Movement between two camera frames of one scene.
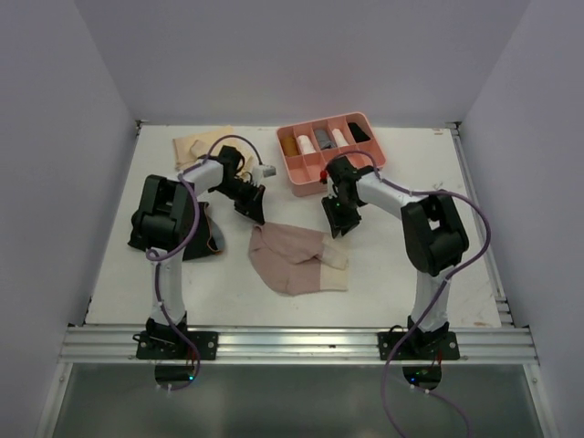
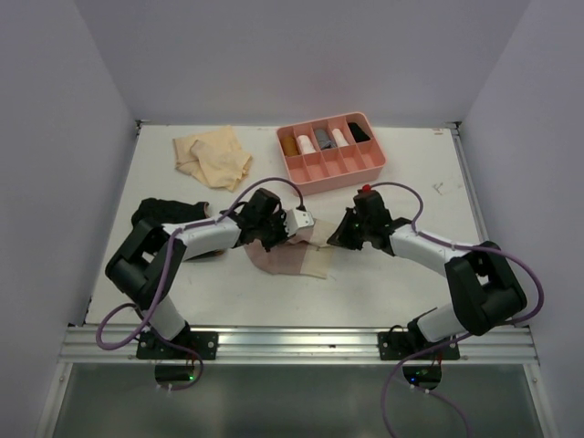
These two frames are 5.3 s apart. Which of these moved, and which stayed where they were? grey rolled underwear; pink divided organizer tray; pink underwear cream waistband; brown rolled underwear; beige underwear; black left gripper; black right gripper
Moved: pink underwear cream waistband; black right gripper; black left gripper
Stayed: grey rolled underwear; brown rolled underwear; pink divided organizer tray; beige underwear
